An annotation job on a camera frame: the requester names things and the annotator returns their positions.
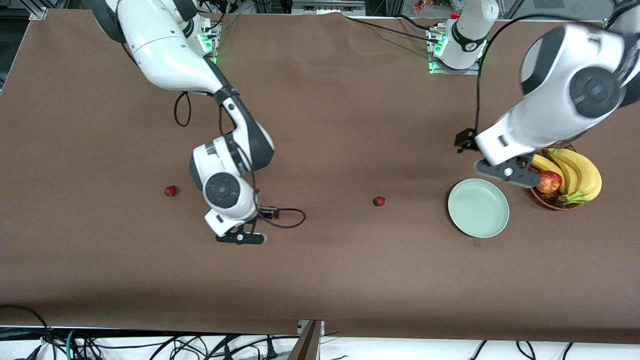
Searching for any light green round plate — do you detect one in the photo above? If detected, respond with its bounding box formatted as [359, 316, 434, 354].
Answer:
[447, 178, 510, 239]

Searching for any red apple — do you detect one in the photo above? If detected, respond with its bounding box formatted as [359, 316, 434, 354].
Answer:
[536, 170, 563, 195]

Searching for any brown wicker basket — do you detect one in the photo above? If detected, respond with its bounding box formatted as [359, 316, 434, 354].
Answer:
[522, 142, 586, 211]

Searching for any brown table cover sheet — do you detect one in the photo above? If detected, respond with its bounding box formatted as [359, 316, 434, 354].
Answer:
[0, 9, 640, 346]

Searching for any yellow banana bunch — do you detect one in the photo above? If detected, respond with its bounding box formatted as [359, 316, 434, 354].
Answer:
[530, 148, 603, 206]

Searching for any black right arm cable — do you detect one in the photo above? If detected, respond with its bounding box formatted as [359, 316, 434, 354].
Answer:
[174, 91, 307, 230]

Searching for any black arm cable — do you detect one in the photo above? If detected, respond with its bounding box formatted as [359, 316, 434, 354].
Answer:
[474, 12, 621, 138]
[174, 91, 307, 230]

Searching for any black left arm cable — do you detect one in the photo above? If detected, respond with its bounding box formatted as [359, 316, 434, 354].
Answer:
[474, 12, 621, 138]

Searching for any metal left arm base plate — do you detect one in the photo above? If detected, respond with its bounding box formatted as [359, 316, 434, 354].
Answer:
[426, 27, 482, 76]

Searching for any short black table cable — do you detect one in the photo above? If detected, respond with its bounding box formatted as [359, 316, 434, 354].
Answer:
[395, 14, 437, 30]

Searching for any grey metal post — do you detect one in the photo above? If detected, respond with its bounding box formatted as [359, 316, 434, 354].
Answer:
[287, 320, 326, 360]

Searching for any long black table cable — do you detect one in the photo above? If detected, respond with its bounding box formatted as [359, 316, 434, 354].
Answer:
[342, 12, 442, 45]

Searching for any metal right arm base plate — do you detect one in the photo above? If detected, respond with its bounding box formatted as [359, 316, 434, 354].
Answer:
[199, 20, 221, 65]

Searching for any grey metal bracket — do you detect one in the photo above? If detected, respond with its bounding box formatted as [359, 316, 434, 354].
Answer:
[291, 0, 366, 16]

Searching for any black base connector cable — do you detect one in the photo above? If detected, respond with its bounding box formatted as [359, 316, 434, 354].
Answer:
[197, 0, 241, 36]

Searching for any black looped floor cable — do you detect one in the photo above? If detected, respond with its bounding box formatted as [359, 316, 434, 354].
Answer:
[0, 304, 57, 360]

